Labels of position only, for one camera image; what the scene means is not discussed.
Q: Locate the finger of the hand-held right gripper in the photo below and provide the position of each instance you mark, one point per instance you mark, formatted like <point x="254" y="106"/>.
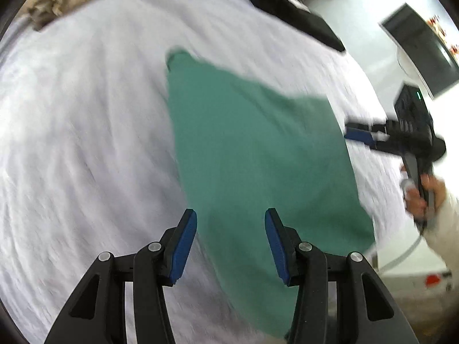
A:
<point x="362" y="137"/>

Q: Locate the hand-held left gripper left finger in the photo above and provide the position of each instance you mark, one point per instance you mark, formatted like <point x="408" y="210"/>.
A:
<point x="183" y="247"/>

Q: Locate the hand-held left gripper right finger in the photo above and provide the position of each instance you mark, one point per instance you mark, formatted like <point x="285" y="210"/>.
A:
<point x="278" y="247"/>

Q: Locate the green button shirt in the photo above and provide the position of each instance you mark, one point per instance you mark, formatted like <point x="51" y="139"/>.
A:
<point x="251" y="150"/>

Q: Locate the person's right hand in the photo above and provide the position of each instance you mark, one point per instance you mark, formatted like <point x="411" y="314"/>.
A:
<point x="416" y="202"/>

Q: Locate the dark flat monitor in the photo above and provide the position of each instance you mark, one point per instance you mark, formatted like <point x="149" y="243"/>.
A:
<point x="423" y="46"/>

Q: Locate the black garment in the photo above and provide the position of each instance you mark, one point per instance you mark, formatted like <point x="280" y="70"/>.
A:
<point x="304" y="19"/>

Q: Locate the red label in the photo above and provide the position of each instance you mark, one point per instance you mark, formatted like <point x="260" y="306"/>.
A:
<point x="434" y="280"/>

